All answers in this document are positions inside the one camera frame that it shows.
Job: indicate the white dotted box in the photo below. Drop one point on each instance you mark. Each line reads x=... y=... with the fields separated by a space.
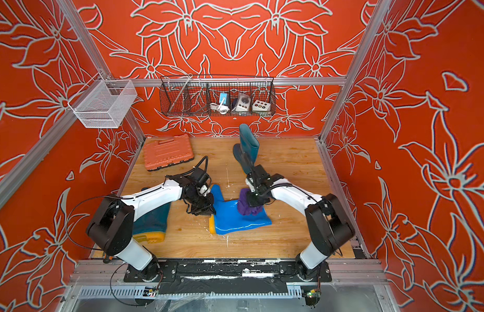
x=260 y=106

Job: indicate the black wire wall basket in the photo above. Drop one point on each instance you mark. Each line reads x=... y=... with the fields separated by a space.
x=198 y=95

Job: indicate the blue rubber boot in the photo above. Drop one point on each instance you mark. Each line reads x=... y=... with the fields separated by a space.
x=228 y=220

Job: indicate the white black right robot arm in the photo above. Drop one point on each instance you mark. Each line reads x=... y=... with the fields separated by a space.
x=328 y=225

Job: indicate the purple cloth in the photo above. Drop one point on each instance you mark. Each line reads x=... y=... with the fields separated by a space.
x=244 y=207

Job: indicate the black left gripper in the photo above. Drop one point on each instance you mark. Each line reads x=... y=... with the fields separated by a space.
x=208 y=209

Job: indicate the orange plastic tool case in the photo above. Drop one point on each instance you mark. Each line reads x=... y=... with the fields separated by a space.
x=165 y=153

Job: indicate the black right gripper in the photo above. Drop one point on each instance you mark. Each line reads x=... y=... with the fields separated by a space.
x=252 y=203

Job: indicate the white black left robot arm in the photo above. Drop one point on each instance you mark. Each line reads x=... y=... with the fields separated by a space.
x=111 y=227

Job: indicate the dark teal rubber boot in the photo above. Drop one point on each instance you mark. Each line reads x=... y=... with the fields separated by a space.
x=151 y=227

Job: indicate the blue white small box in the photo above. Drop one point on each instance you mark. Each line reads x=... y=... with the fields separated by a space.
x=223 y=100

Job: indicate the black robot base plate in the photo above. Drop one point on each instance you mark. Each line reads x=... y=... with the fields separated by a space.
x=285 y=270

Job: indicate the white wire mesh basket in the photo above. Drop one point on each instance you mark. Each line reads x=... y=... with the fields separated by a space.
x=102 y=106

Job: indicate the white grey round device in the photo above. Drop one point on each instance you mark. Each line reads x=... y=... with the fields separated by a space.
x=242 y=103

